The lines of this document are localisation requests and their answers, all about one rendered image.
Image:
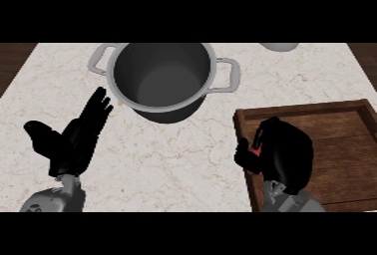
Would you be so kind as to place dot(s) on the pale grey round object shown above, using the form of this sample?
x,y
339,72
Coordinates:
x,y
280,46

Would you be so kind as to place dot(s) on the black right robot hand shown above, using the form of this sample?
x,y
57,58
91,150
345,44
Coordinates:
x,y
288,152

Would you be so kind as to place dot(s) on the brown wooden tray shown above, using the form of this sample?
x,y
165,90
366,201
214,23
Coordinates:
x,y
339,156

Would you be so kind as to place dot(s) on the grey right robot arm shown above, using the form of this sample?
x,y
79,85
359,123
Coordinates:
x,y
291,201

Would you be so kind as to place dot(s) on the red bell pepper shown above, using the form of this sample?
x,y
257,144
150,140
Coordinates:
x,y
255,151

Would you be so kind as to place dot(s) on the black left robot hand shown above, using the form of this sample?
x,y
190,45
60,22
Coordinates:
x,y
75,146

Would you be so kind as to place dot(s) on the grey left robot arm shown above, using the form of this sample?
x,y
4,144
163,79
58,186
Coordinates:
x,y
55,197

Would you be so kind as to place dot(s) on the grey metal pot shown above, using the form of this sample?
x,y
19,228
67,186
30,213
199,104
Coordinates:
x,y
162,77

